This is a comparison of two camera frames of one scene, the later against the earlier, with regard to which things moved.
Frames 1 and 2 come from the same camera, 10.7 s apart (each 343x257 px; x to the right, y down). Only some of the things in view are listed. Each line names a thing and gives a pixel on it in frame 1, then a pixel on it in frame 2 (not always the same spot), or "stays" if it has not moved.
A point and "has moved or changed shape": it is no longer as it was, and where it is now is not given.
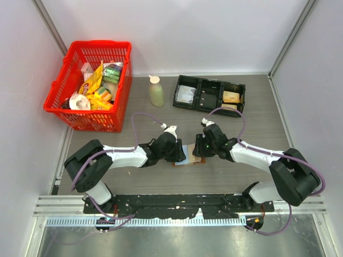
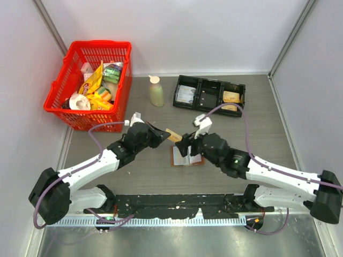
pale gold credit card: (192, 158) has moved or changed shape
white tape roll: (79, 101) stays
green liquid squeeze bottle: (156, 93) stays
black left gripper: (179, 156) -> (158, 135)
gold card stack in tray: (231, 97) stays
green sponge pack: (111, 72) stays
